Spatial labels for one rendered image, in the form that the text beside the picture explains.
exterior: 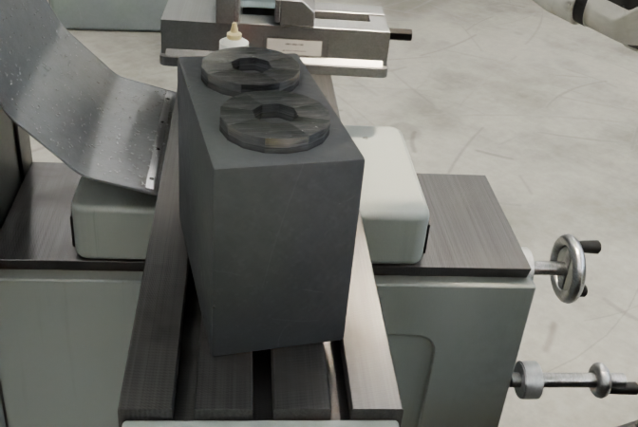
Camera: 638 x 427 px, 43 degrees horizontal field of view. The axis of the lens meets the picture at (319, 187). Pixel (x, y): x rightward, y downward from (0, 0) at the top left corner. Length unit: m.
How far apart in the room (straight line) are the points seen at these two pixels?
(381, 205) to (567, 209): 1.87
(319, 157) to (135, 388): 0.24
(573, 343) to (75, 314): 1.52
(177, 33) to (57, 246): 0.36
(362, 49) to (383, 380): 0.66
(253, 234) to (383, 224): 0.51
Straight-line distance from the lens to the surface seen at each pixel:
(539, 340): 2.33
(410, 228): 1.13
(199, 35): 1.24
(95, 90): 1.25
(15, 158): 1.35
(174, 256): 0.82
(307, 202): 0.63
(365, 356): 0.72
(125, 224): 1.12
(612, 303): 2.56
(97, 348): 1.25
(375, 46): 1.25
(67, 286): 1.18
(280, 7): 1.22
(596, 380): 1.40
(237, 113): 0.65
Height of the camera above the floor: 1.45
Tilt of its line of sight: 31 degrees down
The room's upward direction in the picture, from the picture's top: 5 degrees clockwise
